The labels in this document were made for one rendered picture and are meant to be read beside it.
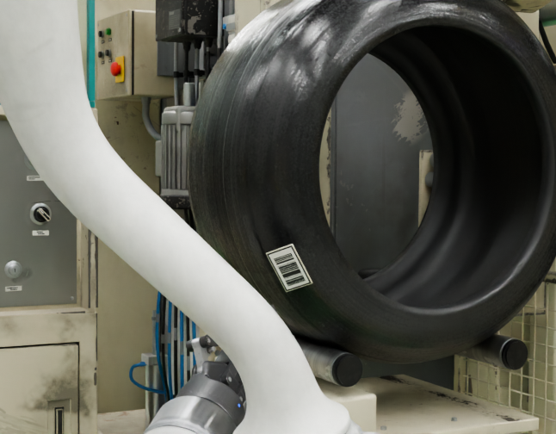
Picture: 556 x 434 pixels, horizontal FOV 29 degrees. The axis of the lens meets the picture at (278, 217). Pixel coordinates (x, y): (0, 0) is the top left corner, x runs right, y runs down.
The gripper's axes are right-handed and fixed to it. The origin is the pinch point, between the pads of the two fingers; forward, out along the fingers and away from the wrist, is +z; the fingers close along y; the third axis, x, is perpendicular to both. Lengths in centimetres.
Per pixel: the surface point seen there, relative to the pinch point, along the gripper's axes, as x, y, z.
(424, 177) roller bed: 0, 18, 86
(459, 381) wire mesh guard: -4, 50, 65
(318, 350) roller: -3.8, 13.9, 18.8
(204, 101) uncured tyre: -9.0, -21.2, 33.5
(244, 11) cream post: -11, -27, 68
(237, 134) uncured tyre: -1.2, -17.5, 21.6
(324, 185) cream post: -9, 4, 59
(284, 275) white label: -1.4, 0.8, 15.5
